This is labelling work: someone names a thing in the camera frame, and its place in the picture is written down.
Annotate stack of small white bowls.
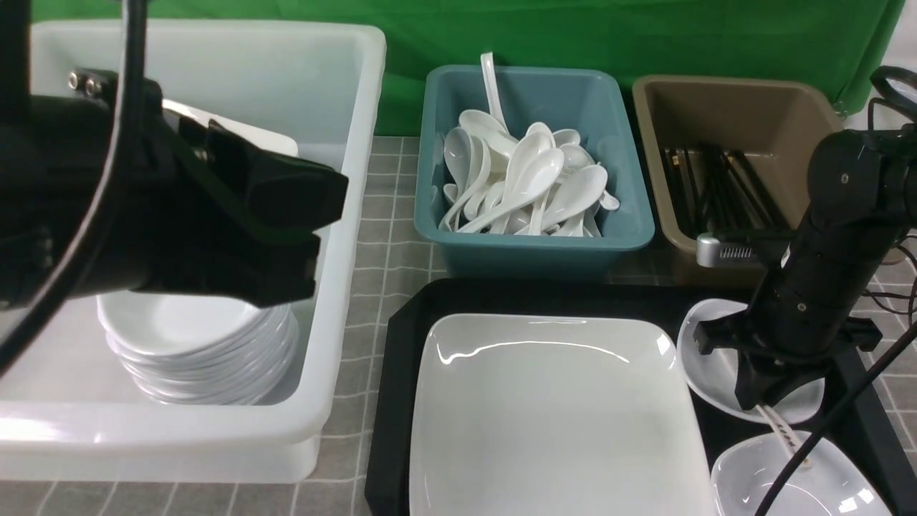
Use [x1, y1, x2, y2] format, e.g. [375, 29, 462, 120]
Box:
[95, 291, 300, 406]

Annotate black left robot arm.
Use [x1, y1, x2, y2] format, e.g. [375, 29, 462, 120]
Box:
[2, 1, 348, 308]

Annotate large white plastic tub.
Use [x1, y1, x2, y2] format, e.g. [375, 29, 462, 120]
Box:
[1, 19, 386, 484]

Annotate brown plastic bin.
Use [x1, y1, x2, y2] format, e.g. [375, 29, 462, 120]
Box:
[633, 75, 842, 288]

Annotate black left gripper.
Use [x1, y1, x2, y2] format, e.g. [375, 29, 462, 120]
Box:
[68, 79, 348, 308]

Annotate pile of white spoons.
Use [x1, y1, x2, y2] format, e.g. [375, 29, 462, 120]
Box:
[438, 109, 621, 237]

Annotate small white dish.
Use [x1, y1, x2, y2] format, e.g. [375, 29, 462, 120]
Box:
[676, 298, 826, 424]

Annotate large white square plate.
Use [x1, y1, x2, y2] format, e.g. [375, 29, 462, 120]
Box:
[408, 314, 717, 515]

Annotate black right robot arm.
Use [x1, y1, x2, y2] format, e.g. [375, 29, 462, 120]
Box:
[694, 65, 915, 411]

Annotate small white bowl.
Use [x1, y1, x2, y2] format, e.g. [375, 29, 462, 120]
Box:
[711, 432, 891, 515]

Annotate grey checkered tablecloth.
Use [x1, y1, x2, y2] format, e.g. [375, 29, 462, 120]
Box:
[1, 137, 915, 515]

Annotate teal plastic bin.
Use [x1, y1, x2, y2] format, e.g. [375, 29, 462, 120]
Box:
[415, 65, 656, 281]

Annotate stack of white square plates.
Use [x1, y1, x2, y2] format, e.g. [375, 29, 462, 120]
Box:
[163, 99, 299, 157]

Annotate black chopsticks in bin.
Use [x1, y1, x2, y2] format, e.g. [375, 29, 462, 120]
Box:
[659, 141, 792, 239]

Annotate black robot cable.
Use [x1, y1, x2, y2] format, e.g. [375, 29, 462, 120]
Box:
[0, 0, 148, 373]

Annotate white ceramic soup spoon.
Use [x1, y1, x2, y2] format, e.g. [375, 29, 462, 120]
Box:
[756, 405, 805, 459]

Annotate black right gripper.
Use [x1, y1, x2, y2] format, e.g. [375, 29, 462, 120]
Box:
[694, 237, 883, 409]

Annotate upright white spoon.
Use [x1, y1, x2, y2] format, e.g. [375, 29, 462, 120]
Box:
[479, 52, 509, 134]

